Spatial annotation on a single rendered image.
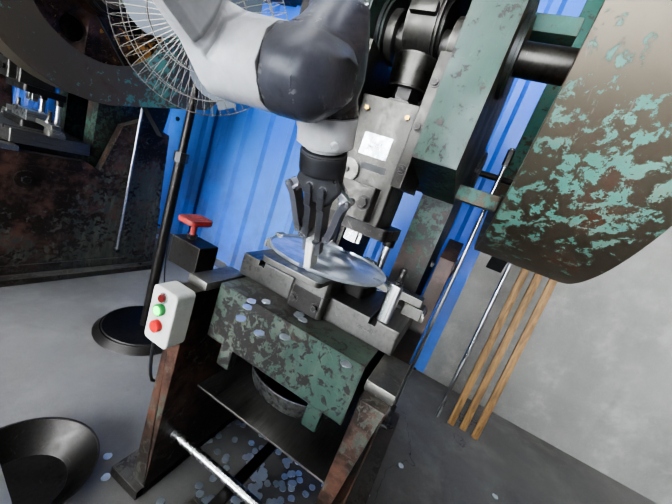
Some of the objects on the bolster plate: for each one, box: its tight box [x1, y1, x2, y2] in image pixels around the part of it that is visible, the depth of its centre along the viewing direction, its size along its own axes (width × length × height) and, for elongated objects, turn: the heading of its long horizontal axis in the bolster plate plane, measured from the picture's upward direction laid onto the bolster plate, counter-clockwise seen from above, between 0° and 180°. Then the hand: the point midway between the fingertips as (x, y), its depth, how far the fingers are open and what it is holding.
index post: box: [376, 281, 404, 324], centre depth 69 cm, size 3×3×10 cm
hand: (311, 251), depth 60 cm, fingers closed
